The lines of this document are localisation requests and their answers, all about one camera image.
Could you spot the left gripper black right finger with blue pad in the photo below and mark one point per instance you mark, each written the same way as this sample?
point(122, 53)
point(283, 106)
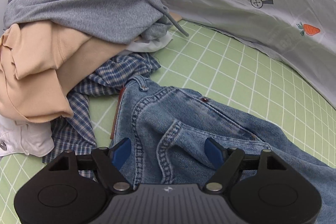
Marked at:
point(230, 163)

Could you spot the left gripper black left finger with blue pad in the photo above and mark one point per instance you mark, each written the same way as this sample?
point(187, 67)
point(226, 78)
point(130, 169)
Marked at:
point(97, 172)

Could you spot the blue denim jeans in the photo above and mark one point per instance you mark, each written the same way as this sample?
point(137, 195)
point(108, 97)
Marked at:
point(168, 127)

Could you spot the blue plaid shirt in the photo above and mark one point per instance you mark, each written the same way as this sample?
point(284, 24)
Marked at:
point(76, 133)

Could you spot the white button garment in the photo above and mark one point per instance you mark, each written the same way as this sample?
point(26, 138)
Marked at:
point(25, 137)

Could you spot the green grid mat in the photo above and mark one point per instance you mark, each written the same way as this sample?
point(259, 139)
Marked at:
point(231, 73)

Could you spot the beige sweatshirt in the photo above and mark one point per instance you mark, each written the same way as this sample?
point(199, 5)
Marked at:
point(41, 62)

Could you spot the grey hooded sweatshirt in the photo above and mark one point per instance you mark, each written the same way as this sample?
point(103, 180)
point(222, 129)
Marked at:
point(116, 21)

